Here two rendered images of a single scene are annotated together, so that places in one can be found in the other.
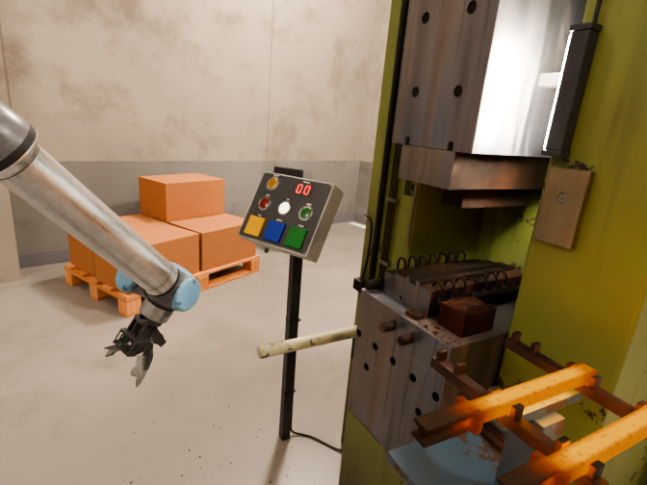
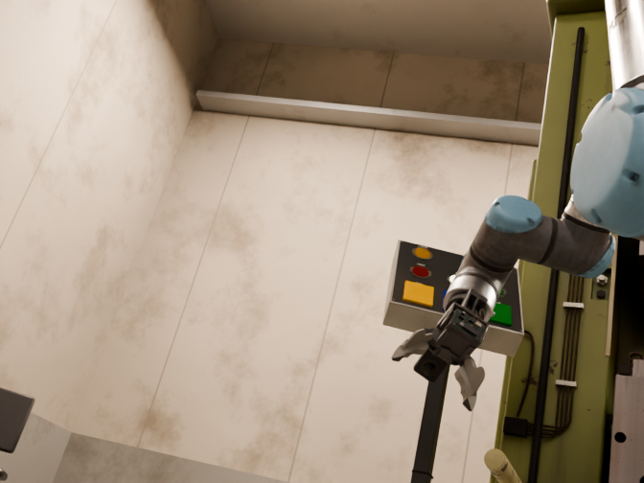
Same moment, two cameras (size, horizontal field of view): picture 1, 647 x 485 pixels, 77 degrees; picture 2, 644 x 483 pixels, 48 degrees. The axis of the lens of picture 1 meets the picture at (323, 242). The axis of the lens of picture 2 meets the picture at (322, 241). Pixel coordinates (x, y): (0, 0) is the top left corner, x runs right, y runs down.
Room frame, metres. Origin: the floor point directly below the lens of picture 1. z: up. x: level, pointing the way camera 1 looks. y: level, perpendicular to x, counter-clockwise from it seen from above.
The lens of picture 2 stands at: (0.20, 1.37, 0.31)
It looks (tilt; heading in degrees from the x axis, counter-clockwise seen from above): 25 degrees up; 329
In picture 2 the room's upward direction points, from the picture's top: 15 degrees clockwise
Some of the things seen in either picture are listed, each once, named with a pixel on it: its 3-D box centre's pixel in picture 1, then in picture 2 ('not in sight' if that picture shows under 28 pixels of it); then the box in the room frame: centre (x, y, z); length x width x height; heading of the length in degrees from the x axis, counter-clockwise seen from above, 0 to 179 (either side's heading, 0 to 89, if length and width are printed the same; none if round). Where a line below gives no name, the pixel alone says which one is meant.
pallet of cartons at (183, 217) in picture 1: (168, 231); not in sight; (3.30, 1.31, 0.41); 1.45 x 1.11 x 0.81; 136
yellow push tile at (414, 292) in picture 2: (255, 226); (418, 294); (1.50, 0.26, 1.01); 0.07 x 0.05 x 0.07; 56
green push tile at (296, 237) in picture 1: (296, 238); (495, 313); (1.39, 0.10, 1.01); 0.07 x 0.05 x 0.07; 56
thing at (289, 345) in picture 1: (314, 340); (510, 481); (1.36, 0.00, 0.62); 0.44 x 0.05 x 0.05; 121
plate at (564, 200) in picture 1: (561, 207); not in sight; (0.91, -0.53, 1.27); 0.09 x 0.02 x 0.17; 31
